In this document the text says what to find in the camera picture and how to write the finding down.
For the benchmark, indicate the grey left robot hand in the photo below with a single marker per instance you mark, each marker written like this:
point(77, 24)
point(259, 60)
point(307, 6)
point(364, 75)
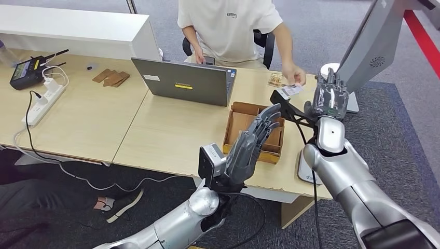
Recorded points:
point(245, 154)

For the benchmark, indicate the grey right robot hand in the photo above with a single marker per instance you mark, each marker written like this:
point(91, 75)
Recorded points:
point(330, 99)

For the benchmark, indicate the person's right hand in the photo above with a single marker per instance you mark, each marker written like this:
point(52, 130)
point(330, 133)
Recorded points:
point(199, 55)

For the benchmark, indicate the person's left hand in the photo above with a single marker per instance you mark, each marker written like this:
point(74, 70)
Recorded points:
point(294, 74)

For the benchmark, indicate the black smartphone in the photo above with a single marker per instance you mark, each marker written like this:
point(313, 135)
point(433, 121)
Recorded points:
point(209, 61)

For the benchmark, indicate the white ID card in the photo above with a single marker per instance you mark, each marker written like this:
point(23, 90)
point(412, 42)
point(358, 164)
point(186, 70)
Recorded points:
point(296, 90)

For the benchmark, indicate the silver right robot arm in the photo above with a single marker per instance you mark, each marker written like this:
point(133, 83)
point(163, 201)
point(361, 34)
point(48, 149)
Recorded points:
point(347, 178)

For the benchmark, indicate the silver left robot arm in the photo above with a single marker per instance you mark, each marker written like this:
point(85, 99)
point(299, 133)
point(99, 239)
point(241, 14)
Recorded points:
point(178, 227)

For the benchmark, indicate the person's right forearm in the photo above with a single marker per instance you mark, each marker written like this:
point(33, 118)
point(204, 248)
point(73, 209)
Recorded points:
point(190, 37)

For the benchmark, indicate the person's left forearm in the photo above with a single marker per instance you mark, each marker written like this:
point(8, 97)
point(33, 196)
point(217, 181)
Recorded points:
point(285, 48)

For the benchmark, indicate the brown patterned room key card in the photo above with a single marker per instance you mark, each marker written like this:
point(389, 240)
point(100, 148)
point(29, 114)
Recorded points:
point(275, 80)

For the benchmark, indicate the person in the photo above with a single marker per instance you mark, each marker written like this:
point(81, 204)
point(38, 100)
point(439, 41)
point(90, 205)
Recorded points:
point(223, 31)

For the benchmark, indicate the grey card reader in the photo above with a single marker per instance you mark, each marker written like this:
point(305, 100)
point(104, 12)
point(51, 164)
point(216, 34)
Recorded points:
point(304, 172)

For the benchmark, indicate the seated person's leg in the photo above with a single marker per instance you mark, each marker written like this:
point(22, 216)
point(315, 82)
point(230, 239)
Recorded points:
point(34, 199)

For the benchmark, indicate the grey laptop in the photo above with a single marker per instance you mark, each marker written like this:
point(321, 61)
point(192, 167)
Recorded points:
point(185, 82)

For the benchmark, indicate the white round device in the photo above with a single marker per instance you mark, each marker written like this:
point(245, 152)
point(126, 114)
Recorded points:
point(328, 68)

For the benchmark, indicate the wooden compartment box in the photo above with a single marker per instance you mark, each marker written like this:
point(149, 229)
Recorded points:
point(240, 123)

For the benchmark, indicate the silver monitor on stand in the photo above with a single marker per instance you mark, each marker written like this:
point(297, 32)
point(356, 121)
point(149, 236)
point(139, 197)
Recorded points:
point(371, 44)

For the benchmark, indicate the wooden desk leg panel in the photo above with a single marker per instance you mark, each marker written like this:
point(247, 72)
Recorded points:
point(292, 213)

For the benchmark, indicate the brown cardboard piece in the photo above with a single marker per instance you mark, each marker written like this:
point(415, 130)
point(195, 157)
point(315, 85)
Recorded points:
point(123, 79)
point(101, 76)
point(113, 79)

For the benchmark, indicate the small dark round cap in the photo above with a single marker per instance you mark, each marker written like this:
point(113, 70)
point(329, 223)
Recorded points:
point(90, 67)

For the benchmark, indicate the white counter cabinet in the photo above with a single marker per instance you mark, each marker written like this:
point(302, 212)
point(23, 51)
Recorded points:
point(68, 31)

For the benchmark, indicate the black shoe white sole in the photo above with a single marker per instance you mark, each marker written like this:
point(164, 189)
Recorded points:
point(120, 209)

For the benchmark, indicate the white charger plug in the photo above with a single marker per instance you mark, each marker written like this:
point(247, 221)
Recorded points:
point(50, 85)

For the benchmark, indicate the white power strip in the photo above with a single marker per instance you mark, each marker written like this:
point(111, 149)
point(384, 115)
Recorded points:
point(41, 106)

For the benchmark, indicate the black handheld radio device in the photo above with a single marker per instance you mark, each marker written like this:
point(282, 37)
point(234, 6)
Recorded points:
point(24, 72)

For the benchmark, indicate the clear plastic bottle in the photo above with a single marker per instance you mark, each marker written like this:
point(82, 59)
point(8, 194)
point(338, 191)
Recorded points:
point(5, 56)

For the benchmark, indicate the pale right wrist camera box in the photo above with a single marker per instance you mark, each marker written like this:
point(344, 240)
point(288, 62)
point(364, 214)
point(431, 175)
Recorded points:
point(282, 94)

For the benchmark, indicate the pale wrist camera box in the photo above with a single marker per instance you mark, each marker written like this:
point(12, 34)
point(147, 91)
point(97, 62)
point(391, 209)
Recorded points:
point(282, 94)
point(215, 159)

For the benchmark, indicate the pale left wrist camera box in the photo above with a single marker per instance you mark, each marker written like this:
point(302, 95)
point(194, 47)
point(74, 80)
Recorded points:
point(215, 159)

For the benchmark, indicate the black right wrist camera bracket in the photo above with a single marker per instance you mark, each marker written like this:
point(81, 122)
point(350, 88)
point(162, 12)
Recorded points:
point(292, 111)

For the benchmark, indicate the grey metal post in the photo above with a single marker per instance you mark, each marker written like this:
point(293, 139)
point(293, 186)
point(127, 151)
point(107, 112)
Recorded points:
point(131, 6)

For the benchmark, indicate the white desk frame bar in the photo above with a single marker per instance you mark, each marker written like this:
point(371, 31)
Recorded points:
point(34, 159)

